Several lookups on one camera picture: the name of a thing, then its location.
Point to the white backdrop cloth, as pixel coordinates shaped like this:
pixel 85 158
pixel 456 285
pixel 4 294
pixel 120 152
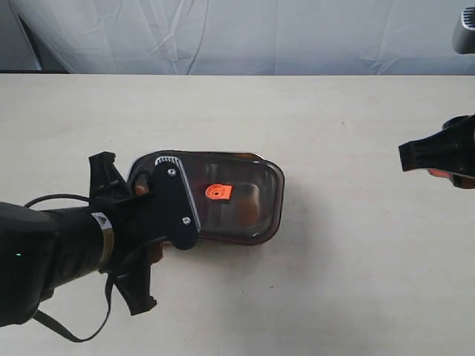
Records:
pixel 236 37

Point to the dark lid with orange seal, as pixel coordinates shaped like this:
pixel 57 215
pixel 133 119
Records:
pixel 239 196

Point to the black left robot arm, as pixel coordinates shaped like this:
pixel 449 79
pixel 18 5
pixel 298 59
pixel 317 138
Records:
pixel 43 250

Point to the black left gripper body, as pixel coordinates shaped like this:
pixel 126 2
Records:
pixel 123 259

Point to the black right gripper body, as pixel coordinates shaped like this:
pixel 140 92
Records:
pixel 451 149

